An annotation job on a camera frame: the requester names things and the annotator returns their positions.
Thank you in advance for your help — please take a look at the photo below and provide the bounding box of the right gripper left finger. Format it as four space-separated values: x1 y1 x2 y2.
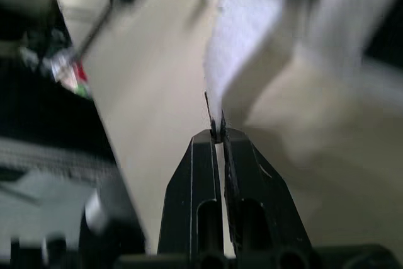
156 130 225 256

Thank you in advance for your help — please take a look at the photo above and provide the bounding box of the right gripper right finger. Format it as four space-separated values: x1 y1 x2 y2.
221 108 314 253

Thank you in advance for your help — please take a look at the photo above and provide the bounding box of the white sandal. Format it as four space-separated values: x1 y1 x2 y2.
185 0 403 163

